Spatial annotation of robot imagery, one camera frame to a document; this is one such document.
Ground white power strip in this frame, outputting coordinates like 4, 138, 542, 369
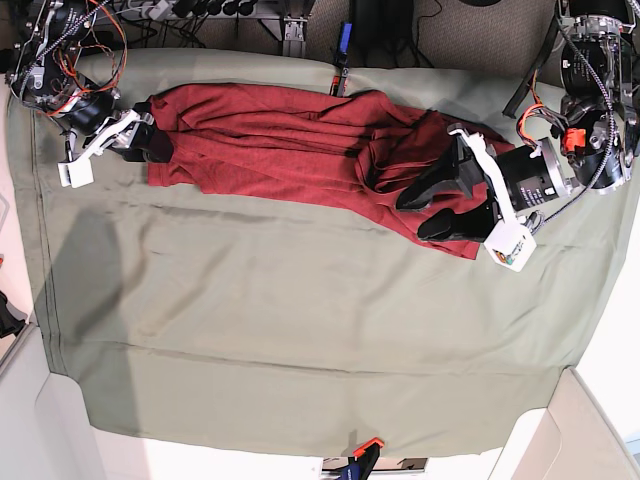
116, 0, 173, 21

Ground black power adapters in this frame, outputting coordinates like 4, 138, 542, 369
349, 0, 414, 46

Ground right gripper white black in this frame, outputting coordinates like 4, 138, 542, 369
58, 92, 173, 162

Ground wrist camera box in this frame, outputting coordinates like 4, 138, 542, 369
57, 159, 94, 188
483, 220, 537, 272

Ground red T-shirt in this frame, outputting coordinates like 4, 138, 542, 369
148, 83, 487, 240

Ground aluminium table leg bracket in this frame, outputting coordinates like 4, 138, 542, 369
282, 17, 306, 58

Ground green table cloth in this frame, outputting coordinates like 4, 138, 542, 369
6, 47, 637, 458

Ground blue clamp top centre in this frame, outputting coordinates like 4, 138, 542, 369
330, 22, 352, 97

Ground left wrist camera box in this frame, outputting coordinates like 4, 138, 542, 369
483, 220, 537, 272

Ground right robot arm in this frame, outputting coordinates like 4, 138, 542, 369
3, 1, 174, 164

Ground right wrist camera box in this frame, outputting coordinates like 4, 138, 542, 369
57, 159, 94, 188

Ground orange clamp bottom centre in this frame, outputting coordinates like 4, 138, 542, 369
339, 437, 385, 480

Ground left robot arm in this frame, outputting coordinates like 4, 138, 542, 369
396, 1, 639, 243

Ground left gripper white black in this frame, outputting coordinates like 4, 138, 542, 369
395, 124, 575, 243

